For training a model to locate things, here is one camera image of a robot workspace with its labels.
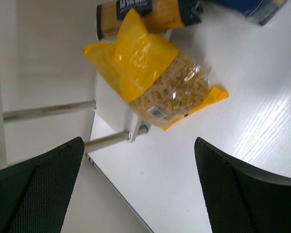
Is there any blue Barilla pasta box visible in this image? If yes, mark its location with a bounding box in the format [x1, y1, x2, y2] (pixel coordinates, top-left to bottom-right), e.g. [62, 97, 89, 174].
[209, 0, 287, 26]

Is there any yellow macaroni bag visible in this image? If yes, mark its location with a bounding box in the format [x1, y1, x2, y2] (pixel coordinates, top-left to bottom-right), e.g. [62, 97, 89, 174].
[83, 9, 228, 130]

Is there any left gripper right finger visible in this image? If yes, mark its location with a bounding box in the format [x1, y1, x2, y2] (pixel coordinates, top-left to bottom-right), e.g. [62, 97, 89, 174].
[194, 137, 291, 233]

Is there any yellow spaghetti pack blue label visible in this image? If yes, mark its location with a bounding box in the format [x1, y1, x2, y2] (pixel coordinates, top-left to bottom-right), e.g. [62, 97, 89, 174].
[96, 0, 203, 40]

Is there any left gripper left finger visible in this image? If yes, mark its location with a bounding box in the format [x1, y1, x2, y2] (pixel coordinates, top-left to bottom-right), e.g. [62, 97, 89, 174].
[0, 137, 84, 233]

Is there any white two-tier shelf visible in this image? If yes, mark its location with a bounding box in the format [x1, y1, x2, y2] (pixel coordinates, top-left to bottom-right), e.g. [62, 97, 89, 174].
[0, 0, 153, 169]

